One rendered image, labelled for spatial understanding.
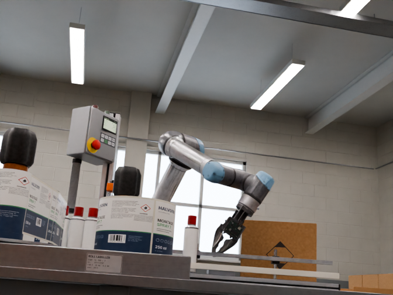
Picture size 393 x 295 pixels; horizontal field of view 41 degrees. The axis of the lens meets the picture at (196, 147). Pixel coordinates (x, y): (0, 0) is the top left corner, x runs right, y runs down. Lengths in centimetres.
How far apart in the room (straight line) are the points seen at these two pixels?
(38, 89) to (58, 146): 90
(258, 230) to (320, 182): 622
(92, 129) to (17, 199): 75
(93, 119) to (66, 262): 98
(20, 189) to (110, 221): 23
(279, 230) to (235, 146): 586
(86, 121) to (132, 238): 84
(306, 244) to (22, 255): 130
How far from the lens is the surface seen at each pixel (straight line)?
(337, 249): 830
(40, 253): 115
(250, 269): 187
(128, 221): 128
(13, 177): 133
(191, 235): 188
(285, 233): 216
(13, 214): 132
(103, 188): 207
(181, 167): 230
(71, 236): 192
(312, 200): 823
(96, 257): 112
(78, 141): 201
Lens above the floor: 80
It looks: 16 degrees up
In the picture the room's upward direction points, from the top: 4 degrees clockwise
